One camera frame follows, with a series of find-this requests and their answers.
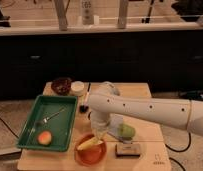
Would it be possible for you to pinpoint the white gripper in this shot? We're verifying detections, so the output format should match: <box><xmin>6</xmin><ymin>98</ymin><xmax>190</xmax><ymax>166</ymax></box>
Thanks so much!
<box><xmin>90</xmin><ymin>111</ymin><xmax>110</xmax><ymax>140</ymax></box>

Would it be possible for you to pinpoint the yellow banana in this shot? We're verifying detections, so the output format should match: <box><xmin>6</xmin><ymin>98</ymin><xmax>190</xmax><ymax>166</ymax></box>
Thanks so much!
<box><xmin>77</xmin><ymin>137</ymin><xmax>103</xmax><ymax>150</ymax></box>

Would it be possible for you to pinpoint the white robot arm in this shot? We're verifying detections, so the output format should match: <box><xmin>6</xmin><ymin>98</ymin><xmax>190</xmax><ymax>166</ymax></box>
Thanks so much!
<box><xmin>88</xmin><ymin>82</ymin><xmax>203</xmax><ymax>136</ymax></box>

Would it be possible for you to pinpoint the red orange bowl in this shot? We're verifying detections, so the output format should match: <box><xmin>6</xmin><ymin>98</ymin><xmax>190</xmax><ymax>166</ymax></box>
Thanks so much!
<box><xmin>74</xmin><ymin>134</ymin><xmax>107</xmax><ymax>167</ymax></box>

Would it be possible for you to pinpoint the white small bowl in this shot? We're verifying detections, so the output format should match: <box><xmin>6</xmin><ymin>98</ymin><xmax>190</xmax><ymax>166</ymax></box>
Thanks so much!
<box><xmin>71</xmin><ymin>81</ymin><xmax>85</xmax><ymax>96</ymax></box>

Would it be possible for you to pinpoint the dark red bowl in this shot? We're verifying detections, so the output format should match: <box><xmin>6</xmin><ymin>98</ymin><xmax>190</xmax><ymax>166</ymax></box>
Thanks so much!
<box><xmin>51</xmin><ymin>77</ymin><xmax>72</xmax><ymax>95</ymax></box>

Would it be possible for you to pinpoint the blue grey cloth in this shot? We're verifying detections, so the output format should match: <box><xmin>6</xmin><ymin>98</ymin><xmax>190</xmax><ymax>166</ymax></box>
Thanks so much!
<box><xmin>108</xmin><ymin>114</ymin><xmax>132</xmax><ymax>144</ymax></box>

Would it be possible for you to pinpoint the green cup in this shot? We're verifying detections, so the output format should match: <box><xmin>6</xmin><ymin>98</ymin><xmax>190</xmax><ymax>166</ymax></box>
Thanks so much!
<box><xmin>117</xmin><ymin>123</ymin><xmax>136</xmax><ymax>139</ymax></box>

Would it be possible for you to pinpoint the black white eraser block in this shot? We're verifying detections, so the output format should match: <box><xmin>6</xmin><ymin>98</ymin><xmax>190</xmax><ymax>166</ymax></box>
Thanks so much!
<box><xmin>115</xmin><ymin>143</ymin><xmax>141</xmax><ymax>157</ymax></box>

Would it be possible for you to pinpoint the silver fork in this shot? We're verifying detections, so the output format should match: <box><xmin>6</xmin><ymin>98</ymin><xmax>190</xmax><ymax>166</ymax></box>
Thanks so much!
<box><xmin>37</xmin><ymin>108</ymin><xmax>65</xmax><ymax>126</ymax></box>

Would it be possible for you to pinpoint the green plastic tray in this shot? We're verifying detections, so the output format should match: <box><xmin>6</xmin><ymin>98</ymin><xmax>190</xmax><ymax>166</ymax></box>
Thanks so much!
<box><xmin>17</xmin><ymin>95</ymin><xmax>78</xmax><ymax>152</ymax></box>

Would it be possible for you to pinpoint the peach fruit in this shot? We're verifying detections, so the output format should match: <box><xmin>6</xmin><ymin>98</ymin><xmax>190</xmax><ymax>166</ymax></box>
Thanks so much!
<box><xmin>37</xmin><ymin>131</ymin><xmax>52</xmax><ymax>145</ymax></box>

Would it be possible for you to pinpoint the black cable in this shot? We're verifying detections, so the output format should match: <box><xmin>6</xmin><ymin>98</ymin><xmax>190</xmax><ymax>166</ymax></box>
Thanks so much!
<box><xmin>164</xmin><ymin>131</ymin><xmax>193</xmax><ymax>153</ymax></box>

